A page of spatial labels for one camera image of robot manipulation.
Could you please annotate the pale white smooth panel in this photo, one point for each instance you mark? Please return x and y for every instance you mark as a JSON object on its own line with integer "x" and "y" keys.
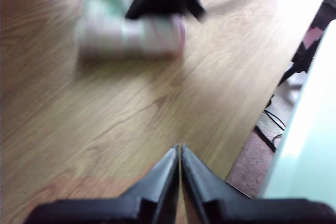
{"x": 309, "y": 129}

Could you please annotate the mint tea towel pink border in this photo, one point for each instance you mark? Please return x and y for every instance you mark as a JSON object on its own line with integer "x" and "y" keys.
{"x": 105, "y": 32}

